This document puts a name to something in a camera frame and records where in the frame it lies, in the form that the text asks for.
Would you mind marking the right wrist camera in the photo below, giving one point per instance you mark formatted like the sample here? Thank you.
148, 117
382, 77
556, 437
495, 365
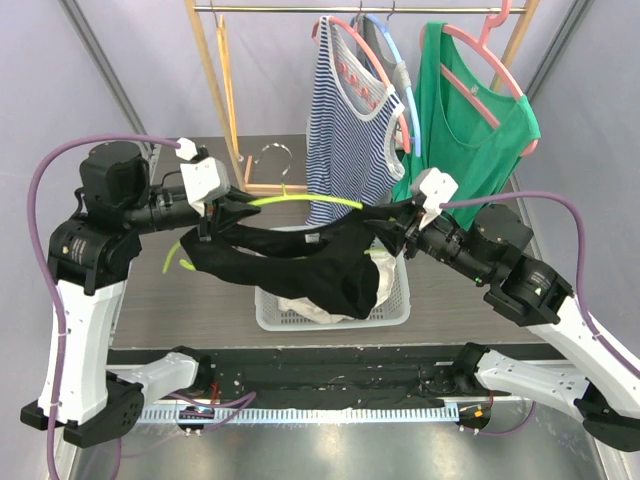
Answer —
432, 188

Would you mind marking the lime green hanger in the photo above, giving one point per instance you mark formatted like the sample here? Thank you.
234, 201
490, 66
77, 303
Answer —
269, 194

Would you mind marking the wooden clothes rack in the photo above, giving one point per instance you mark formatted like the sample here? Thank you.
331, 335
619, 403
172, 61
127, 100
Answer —
496, 16

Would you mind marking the pink hanger under striped top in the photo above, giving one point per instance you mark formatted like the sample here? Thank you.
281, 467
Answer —
369, 60

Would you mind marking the grey tank top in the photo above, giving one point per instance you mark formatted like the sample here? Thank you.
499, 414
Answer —
380, 41

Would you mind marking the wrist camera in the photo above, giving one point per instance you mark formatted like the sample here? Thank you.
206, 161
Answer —
432, 188
205, 178

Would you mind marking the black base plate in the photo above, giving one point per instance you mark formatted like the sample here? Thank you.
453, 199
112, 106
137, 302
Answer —
337, 377

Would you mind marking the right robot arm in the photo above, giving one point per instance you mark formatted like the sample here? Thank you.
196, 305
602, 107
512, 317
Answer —
602, 394

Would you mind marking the white plastic laundry basket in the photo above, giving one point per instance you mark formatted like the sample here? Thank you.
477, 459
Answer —
395, 310

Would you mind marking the white slotted cable duct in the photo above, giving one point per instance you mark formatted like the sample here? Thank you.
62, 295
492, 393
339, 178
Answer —
177, 413

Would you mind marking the blue white striped tank top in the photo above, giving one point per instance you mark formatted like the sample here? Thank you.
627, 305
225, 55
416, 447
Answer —
352, 124

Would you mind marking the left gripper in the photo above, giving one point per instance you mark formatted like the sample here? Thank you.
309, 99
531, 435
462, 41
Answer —
209, 222

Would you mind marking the green tank top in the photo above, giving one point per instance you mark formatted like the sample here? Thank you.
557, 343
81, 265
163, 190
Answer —
456, 138

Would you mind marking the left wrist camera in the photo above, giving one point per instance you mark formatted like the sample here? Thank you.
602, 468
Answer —
205, 178

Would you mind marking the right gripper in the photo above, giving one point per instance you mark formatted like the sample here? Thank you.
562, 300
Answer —
409, 232

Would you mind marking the pink hanger under green top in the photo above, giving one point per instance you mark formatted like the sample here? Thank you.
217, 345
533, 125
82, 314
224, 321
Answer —
482, 70

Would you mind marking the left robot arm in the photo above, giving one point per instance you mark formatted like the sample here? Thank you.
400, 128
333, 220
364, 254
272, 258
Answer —
86, 265

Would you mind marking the blue plastic hanger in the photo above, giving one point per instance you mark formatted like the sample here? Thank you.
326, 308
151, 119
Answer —
412, 118

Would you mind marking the black tank top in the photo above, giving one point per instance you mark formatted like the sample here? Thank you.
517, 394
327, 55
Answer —
327, 264

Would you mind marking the yellow plastic hanger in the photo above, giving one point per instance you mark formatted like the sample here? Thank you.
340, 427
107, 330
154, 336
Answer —
225, 60

